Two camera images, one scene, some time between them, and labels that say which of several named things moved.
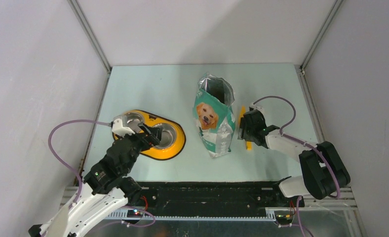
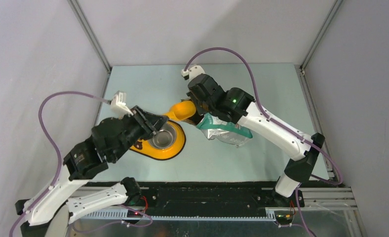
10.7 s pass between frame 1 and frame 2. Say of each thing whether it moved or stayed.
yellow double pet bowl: stayed
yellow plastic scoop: moved
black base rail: stayed
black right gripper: moved
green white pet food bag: moved
